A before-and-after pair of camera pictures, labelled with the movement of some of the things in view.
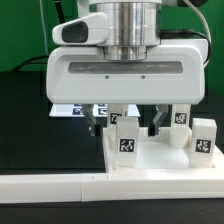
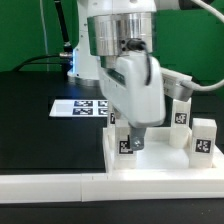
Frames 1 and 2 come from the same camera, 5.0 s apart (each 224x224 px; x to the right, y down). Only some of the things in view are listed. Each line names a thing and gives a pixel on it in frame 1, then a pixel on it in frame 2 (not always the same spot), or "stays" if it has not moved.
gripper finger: x=154 y=129 -> x=137 y=138
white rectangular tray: x=156 y=155 stays
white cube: x=203 y=143 stays
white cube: x=127 y=143 stays
